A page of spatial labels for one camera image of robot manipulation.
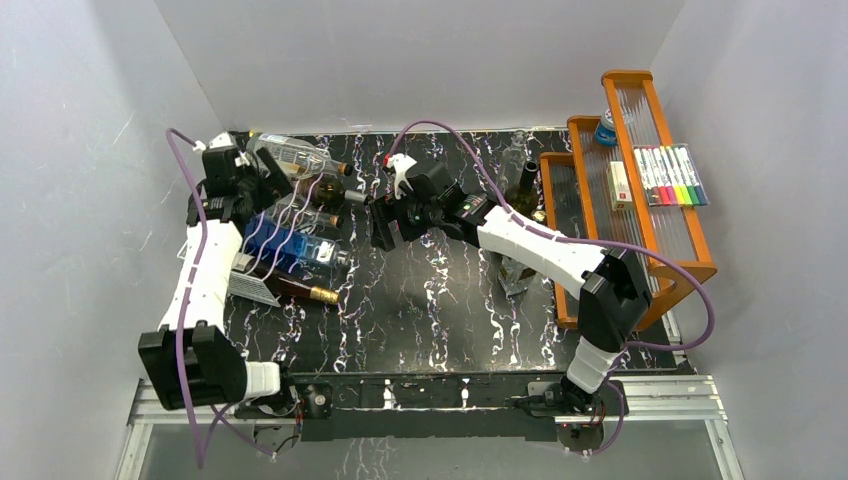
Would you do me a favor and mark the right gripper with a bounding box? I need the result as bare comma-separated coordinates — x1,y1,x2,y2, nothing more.
368,186,442,253

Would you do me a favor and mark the dark green wine bottle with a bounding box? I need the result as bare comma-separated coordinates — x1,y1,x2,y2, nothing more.
505,160,539,217

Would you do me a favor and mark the clear square liquor bottle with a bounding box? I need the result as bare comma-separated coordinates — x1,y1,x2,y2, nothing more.
497,256,536,297

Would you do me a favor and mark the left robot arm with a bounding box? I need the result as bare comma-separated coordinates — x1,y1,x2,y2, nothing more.
138,146,299,416

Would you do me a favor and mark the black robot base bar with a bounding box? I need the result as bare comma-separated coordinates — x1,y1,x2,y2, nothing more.
235,371,630,454

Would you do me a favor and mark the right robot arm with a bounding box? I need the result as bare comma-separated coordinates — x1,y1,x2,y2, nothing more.
369,154,652,414

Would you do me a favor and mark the clear round glass bottle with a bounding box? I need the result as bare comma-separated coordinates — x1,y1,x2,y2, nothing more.
247,133,354,179

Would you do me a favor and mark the dark silver-capped wine bottle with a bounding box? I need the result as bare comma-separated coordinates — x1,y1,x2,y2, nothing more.
294,175,371,208

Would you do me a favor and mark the blue liquor bottle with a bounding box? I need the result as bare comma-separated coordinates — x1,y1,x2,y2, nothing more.
244,216,351,267

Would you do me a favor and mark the brown gold-capped bottle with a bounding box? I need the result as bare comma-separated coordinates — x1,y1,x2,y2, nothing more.
228,253,339,307

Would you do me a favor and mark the blue white lidded jar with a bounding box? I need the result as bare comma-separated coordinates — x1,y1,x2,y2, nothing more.
594,109,618,147

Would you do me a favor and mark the white red small box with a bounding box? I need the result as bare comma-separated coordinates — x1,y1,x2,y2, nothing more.
607,161,634,211

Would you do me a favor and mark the orange wooden tiered shelf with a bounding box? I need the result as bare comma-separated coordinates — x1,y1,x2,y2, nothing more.
538,70,719,333

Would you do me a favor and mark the coloured marker pen set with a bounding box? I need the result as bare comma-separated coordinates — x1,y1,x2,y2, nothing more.
632,143,709,207

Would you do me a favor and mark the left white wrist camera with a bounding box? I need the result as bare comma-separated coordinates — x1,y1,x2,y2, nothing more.
192,131,245,155

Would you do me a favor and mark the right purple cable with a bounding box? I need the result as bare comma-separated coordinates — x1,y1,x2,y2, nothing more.
384,119,718,457

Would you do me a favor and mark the purple cable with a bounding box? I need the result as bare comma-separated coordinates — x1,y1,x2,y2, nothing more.
384,119,718,457
164,127,280,470

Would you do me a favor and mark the white wire wine rack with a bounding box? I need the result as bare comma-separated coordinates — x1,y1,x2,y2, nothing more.
168,236,279,323

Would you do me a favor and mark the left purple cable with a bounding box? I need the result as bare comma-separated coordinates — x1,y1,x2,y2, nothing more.
164,127,280,470

